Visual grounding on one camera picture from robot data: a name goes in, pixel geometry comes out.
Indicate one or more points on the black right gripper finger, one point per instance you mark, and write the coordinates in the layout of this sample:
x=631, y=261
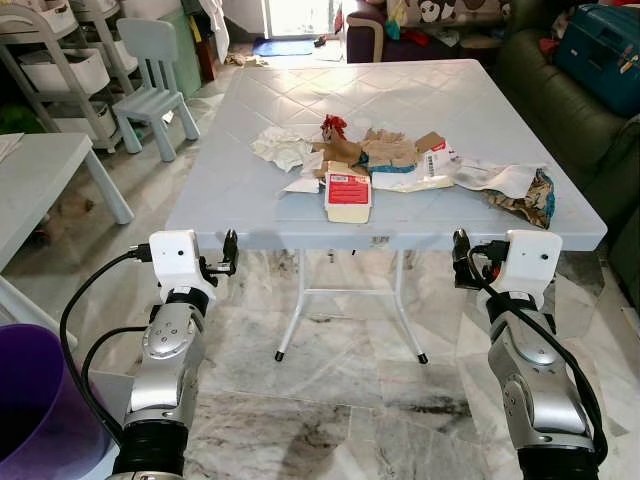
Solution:
x=461, y=258

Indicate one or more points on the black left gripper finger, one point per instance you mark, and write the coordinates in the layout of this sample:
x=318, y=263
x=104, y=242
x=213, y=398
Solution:
x=231, y=250

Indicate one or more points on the translucent plastic bag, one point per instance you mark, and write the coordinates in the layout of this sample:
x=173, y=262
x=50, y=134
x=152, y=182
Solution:
x=500, y=180

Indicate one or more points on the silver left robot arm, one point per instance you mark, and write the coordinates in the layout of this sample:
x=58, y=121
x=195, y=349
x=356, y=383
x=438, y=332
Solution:
x=170, y=345

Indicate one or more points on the purple rubbish bin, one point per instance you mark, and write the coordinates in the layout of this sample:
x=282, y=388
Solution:
x=40, y=400

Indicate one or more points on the crumpled brown blue packaging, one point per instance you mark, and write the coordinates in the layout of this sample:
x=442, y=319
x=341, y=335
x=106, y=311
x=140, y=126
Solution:
x=530, y=205

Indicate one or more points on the white cream plastic bag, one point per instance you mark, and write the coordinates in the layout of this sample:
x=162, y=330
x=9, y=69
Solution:
x=410, y=183

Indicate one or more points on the small white paper piece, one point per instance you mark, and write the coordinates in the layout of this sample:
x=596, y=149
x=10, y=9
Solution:
x=302, y=185

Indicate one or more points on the blue wrapper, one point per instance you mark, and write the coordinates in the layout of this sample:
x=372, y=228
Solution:
x=395, y=168

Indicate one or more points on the crumpled white tissue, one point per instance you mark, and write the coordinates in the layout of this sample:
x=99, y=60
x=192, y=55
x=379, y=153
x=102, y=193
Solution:
x=282, y=148

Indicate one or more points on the cream packet with red label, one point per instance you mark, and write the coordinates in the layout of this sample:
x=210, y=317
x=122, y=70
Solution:
x=348, y=195

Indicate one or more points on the crumpled brown paper bag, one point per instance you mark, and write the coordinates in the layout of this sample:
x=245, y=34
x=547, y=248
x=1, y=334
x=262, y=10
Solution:
x=385, y=150

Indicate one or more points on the dark green sofa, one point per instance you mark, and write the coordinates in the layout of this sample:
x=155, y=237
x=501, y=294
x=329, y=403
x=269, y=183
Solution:
x=560, y=130

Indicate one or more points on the crumpled red wrapper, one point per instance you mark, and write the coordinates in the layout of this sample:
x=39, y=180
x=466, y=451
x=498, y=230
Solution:
x=333, y=126

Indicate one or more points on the white plastic folding table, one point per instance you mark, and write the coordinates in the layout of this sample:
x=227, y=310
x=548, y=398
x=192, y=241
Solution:
x=400, y=90

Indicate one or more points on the beige cloth on floor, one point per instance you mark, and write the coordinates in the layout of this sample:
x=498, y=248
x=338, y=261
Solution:
x=245, y=60

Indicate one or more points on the white side table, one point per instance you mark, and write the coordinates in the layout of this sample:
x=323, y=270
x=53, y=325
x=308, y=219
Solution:
x=40, y=170

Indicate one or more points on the pale blue child chair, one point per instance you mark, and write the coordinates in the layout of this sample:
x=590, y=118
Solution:
x=150, y=60

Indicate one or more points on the blue door mat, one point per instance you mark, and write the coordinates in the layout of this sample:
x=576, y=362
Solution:
x=283, y=47

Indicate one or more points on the red cloth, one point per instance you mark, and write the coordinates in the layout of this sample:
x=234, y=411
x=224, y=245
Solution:
x=420, y=38

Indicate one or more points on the dark purple sofa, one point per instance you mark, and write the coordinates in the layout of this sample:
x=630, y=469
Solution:
x=365, y=40

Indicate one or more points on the blue suitcase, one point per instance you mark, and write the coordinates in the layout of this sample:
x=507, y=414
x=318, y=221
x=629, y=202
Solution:
x=600, y=55

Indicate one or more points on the green leafy plant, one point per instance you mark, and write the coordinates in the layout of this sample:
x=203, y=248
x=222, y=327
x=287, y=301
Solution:
x=18, y=120

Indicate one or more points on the white shelf rack with bins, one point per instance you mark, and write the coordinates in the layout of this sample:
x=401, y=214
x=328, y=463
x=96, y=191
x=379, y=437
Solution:
x=65, y=70

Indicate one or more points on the panda print cushion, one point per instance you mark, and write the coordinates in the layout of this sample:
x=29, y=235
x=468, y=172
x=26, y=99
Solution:
x=450, y=10

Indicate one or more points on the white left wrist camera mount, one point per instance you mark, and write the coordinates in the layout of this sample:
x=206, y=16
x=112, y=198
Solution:
x=175, y=260

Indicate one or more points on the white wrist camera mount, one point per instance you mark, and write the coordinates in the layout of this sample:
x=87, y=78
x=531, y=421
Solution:
x=533, y=260
x=175, y=260

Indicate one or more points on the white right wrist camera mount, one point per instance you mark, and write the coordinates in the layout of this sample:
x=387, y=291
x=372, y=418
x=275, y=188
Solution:
x=533, y=260

